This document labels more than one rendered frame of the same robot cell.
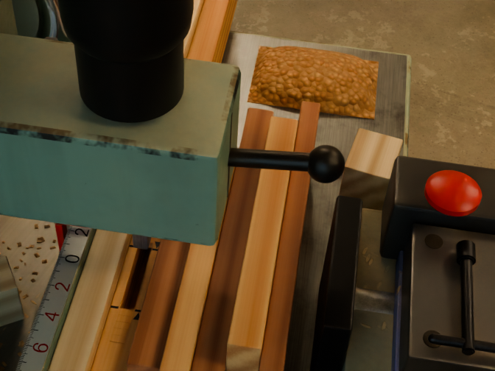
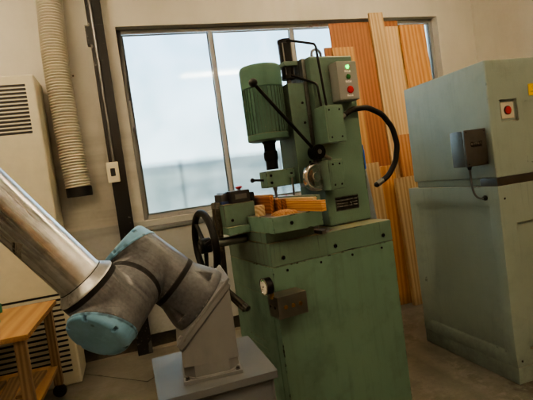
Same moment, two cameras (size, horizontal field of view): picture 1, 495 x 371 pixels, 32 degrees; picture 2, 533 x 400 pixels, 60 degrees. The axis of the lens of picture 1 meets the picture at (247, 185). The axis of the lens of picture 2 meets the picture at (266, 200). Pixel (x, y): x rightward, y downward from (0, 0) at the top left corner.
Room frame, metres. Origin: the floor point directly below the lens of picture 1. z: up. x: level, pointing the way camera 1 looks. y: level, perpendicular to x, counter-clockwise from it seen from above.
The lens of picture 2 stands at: (1.99, -0.97, 1.05)
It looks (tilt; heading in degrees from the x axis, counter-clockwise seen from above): 3 degrees down; 150
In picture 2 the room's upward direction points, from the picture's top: 8 degrees counter-clockwise
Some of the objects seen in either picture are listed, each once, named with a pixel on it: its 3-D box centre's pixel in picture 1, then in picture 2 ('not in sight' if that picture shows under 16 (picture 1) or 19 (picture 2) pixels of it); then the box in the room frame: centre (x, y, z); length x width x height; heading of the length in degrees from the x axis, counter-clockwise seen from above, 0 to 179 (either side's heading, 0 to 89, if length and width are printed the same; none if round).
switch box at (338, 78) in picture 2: not in sight; (344, 82); (0.49, 0.37, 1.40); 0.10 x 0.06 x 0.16; 85
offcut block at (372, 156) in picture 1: (369, 173); (259, 210); (0.42, -0.08, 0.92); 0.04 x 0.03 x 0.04; 164
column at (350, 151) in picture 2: not in sight; (327, 143); (0.34, 0.35, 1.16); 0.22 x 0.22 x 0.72; 85
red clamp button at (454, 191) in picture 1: (452, 192); not in sight; (0.31, -0.11, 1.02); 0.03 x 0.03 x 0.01
